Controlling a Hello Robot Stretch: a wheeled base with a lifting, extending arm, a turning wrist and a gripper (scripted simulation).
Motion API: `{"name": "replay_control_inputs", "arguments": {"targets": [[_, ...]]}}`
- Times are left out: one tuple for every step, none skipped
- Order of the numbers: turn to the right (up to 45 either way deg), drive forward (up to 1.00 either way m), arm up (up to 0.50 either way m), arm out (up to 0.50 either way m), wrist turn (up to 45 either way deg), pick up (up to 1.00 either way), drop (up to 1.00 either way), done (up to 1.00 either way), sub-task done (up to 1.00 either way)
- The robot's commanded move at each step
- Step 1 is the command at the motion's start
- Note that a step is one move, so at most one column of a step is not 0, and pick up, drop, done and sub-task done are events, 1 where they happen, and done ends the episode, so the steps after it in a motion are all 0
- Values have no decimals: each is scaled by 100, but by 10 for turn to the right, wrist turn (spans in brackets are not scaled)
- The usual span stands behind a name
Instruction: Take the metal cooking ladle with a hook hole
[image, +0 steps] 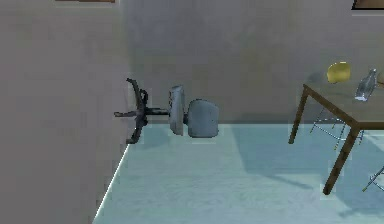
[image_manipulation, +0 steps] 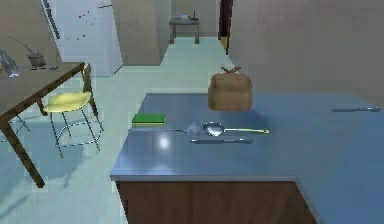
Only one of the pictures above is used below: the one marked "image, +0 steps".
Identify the grey swivel office chair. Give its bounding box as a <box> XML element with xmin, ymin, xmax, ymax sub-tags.
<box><xmin>113</xmin><ymin>77</ymin><xmax>221</xmax><ymax>145</ymax></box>

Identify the brown wooden table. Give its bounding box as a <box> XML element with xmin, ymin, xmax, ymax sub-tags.
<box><xmin>288</xmin><ymin>79</ymin><xmax>384</xmax><ymax>196</ymax></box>

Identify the clear glass bottle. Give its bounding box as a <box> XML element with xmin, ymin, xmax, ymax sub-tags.
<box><xmin>354</xmin><ymin>68</ymin><xmax>379</xmax><ymax>102</ymax></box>

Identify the dark framed wall picture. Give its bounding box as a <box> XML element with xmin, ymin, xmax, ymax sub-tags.
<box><xmin>351</xmin><ymin>0</ymin><xmax>384</xmax><ymax>11</ymax></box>

